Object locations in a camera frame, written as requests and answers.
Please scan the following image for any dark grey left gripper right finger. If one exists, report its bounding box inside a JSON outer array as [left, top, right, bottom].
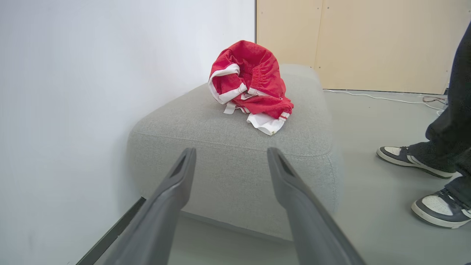
[[267, 147, 366, 265]]

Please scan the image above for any thin white floor cable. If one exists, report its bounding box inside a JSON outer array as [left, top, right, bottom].
[[323, 89, 446, 113]]

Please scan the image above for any dark trouser leg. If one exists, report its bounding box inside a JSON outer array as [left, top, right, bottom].
[[407, 22, 471, 176], [443, 174, 471, 207]]

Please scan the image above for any red jersey white striped trim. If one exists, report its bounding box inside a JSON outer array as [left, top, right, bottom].
[[223, 88, 295, 136]]

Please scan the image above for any beige wooden wall panel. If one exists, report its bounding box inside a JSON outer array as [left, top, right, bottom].
[[314, 0, 471, 95], [256, 0, 324, 68]]

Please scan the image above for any grey and white sneaker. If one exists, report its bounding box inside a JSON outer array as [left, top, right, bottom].
[[376, 146, 457, 180], [411, 188, 471, 229]]

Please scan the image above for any red shorts white side stripe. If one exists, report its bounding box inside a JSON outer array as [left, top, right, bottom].
[[208, 40, 288, 106]]

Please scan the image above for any grey fabric sofa seat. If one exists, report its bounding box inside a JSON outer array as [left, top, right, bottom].
[[127, 63, 341, 243]]

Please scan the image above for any dark tangled cable bundle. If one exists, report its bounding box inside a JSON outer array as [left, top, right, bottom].
[[422, 95, 448, 106]]

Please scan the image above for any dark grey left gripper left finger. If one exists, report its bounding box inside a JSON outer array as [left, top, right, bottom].
[[103, 148, 196, 265]]

